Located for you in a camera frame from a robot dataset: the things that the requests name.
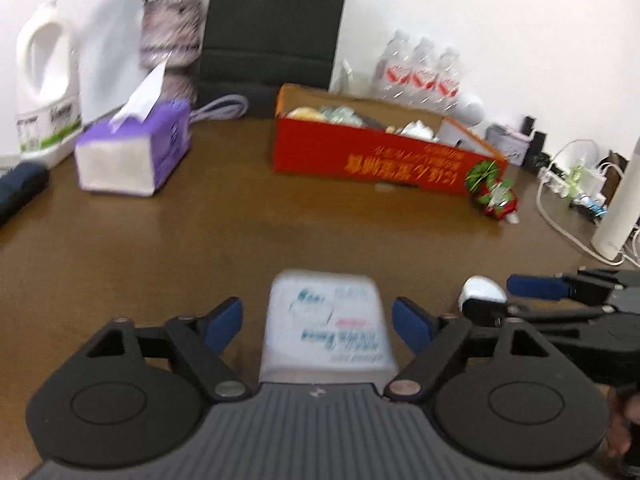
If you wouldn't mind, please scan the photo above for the fuzzy purple vase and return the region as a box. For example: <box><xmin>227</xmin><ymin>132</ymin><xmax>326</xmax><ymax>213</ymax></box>
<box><xmin>140</xmin><ymin>0</ymin><xmax>203</xmax><ymax>103</ymax></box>

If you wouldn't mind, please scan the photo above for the translucent plastic jar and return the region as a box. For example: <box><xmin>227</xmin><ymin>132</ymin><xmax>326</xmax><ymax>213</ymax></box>
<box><xmin>259</xmin><ymin>269</ymin><xmax>400</xmax><ymax>386</ymax></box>

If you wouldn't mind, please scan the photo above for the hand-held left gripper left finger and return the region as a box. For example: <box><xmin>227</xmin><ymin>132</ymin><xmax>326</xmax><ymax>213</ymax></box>
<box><xmin>82</xmin><ymin>296</ymin><xmax>252</xmax><ymax>404</ymax></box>

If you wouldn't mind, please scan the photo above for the white power strip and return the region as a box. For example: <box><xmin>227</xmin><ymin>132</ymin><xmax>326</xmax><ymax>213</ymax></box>
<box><xmin>539</xmin><ymin>167</ymin><xmax>608</xmax><ymax>211</ymax></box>

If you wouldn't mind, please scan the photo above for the white detergent bottle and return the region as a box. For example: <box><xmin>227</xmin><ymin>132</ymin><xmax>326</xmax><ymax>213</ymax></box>
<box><xmin>14</xmin><ymin>1</ymin><xmax>83</xmax><ymax>168</ymax></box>

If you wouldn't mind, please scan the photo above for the white charger block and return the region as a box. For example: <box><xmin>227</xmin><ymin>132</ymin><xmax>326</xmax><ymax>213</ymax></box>
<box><xmin>585</xmin><ymin>167</ymin><xmax>608</xmax><ymax>196</ymax></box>

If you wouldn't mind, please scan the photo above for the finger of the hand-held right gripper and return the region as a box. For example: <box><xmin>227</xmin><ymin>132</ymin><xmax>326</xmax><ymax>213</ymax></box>
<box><xmin>506</xmin><ymin>267</ymin><xmax>640</xmax><ymax>307</ymax></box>
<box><xmin>459</xmin><ymin>299</ymin><xmax>640</xmax><ymax>332</ymax></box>

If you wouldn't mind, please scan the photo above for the water bottle red label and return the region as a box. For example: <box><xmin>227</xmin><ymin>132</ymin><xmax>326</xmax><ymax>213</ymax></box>
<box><xmin>372</xmin><ymin>30</ymin><xmax>413</xmax><ymax>106</ymax></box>
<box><xmin>435</xmin><ymin>46</ymin><xmax>466</xmax><ymax>111</ymax></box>
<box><xmin>407</xmin><ymin>37</ymin><xmax>441</xmax><ymax>108</ymax></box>

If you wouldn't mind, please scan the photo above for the green spray bottle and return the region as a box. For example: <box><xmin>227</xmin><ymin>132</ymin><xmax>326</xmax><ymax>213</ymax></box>
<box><xmin>570</xmin><ymin>160</ymin><xmax>588</xmax><ymax>196</ymax></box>

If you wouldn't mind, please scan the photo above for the dark folded umbrella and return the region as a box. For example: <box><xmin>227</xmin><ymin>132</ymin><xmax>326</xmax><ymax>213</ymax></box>
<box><xmin>0</xmin><ymin>160</ymin><xmax>51</xmax><ymax>228</ymax></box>

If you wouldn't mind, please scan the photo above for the alpaca plush toy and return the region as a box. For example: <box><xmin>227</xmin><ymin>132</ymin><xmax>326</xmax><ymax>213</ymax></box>
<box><xmin>286</xmin><ymin>106</ymin><xmax>328</xmax><ymax>122</ymax></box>

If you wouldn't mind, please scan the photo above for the white power cable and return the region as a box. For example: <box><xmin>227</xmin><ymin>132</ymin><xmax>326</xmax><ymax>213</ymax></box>
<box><xmin>536</xmin><ymin>139</ymin><xmax>640</xmax><ymax>267</ymax></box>

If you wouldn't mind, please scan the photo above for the grey tin box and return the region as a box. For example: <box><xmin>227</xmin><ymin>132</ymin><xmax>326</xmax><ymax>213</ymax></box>
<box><xmin>486</xmin><ymin>122</ymin><xmax>531</xmax><ymax>167</ymax></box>

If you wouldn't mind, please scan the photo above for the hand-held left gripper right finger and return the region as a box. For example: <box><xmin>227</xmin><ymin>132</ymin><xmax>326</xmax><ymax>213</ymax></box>
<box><xmin>382</xmin><ymin>296</ymin><xmax>556</xmax><ymax>404</ymax></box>

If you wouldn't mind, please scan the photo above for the white tissue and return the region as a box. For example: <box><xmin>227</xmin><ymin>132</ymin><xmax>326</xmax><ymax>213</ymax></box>
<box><xmin>397</xmin><ymin>120</ymin><xmax>436</xmax><ymax>141</ymax></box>

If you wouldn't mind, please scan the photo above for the red cardboard box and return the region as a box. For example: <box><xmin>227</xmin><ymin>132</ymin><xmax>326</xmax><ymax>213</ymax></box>
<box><xmin>272</xmin><ymin>83</ymin><xmax>510</xmax><ymax>196</ymax></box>

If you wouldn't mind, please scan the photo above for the purple cable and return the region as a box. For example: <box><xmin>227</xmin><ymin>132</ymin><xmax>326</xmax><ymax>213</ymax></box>
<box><xmin>190</xmin><ymin>94</ymin><xmax>250</xmax><ymax>123</ymax></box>

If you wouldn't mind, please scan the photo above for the purple tissue pack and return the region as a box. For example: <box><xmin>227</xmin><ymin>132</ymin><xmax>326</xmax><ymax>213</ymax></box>
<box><xmin>75</xmin><ymin>62</ymin><xmax>193</xmax><ymax>196</ymax></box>

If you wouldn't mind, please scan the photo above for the person's right hand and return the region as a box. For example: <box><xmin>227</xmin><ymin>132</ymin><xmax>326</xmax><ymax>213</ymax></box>
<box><xmin>606</xmin><ymin>384</ymin><xmax>640</xmax><ymax>461</ymax></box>

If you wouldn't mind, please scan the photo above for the red green festive decoration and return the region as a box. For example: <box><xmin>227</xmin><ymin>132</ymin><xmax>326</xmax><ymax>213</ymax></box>
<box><xmin>465</xmin><ymin>160</ymin><xmax>521</xmax><ymax>223</ymax></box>

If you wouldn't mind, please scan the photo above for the white thermos bottle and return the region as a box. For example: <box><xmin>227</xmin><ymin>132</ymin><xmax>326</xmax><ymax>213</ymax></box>
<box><xmin>591</xmin><ymin>135</ymin><xmax>640</xmax><ymax>263</ymax></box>

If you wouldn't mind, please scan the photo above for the white robot speaker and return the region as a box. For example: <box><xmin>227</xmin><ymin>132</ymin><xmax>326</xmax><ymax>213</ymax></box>
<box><xmin>452</xmin><ymin>94</ymin><xmax>486</xmax><ymax>128</ymax></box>

